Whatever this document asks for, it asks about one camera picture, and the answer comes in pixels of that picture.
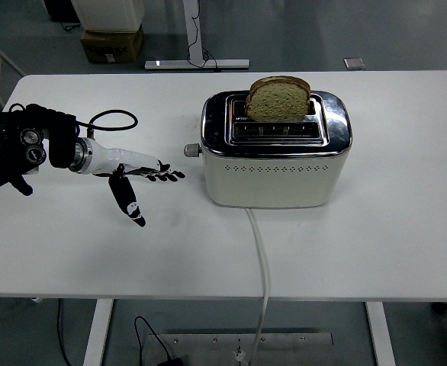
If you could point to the black caster wheel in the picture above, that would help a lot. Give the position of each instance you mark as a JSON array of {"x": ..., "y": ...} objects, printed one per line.
[{"x": 440, "y": 307}]

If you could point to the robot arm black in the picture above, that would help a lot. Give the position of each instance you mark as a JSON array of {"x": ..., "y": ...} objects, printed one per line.
[{"x": 59, "y": 141}]

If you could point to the grey metal plate with screws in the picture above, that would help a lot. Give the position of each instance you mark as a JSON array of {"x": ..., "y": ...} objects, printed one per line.
[{"x": 208, "y": 348}]

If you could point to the brown cardboard box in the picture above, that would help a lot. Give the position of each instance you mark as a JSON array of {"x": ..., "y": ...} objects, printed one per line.
[{"x": 111, "y": 47}]

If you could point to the white desk leg with foot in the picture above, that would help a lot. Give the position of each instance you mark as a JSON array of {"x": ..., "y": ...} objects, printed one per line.
[{"x": 193, "y": 63}]

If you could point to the grey floor socket plate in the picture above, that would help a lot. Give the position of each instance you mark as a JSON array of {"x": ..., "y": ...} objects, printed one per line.
[{"x": 354, "y": 63}]

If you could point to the brown bread slice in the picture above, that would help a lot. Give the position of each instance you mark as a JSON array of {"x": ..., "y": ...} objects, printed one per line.
[{"x": 278, "y": 103}]

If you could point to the white table leg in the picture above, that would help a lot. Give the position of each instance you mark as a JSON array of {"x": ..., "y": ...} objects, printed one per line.
[
  {"x": 380, "y": 335},
  {"x": 97, "y": 331}
]

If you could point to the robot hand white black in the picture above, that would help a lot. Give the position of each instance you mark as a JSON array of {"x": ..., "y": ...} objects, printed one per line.
[{"x": 124, "y": 158}]

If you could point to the grey toaster lever knob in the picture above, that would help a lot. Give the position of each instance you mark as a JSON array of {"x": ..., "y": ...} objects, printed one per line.
[{"x": 191, "y": 150}]

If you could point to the cream toaster chrome top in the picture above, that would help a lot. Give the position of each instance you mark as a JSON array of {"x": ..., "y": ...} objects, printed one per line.
[{"x": 273, "y": 183}]

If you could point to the black box on floor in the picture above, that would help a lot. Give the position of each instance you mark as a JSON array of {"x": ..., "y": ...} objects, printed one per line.
[{"x": 59, "y": 9}]

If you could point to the white plastic container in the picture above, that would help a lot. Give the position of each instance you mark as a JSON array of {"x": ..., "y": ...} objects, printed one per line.
[{"x": 109, "y": 13}]

